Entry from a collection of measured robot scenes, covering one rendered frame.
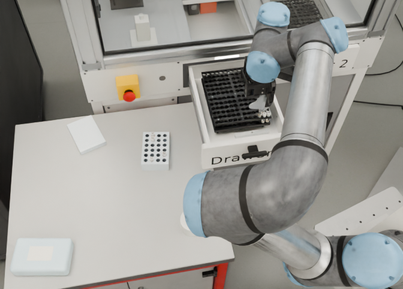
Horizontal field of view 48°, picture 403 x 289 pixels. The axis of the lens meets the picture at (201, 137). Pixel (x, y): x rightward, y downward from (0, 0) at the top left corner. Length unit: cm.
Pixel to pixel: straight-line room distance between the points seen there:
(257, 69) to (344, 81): 83
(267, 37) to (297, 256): 48
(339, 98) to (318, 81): 101
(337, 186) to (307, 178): 166
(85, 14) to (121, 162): 46
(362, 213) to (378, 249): 39
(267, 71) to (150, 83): 60
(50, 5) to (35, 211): 215
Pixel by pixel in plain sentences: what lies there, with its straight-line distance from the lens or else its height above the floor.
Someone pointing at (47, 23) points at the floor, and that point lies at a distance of 321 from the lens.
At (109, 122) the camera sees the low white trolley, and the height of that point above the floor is 76.
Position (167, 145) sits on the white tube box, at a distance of 142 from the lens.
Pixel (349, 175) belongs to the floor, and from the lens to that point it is 243.
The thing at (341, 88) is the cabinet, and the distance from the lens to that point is 182.
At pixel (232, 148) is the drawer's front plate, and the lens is 128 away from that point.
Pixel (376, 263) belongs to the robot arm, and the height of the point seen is 104.
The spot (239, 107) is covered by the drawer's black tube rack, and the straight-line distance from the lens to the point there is 139.
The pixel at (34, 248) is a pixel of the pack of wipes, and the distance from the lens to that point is 131.
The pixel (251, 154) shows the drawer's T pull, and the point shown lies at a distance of 127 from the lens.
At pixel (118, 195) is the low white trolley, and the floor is 76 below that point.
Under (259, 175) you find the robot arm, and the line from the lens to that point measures 71.
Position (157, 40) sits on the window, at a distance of 141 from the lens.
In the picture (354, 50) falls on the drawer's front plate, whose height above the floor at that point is 92.
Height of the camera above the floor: 196
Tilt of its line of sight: 54 degrees down
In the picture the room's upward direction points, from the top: 2 degrees clockwise
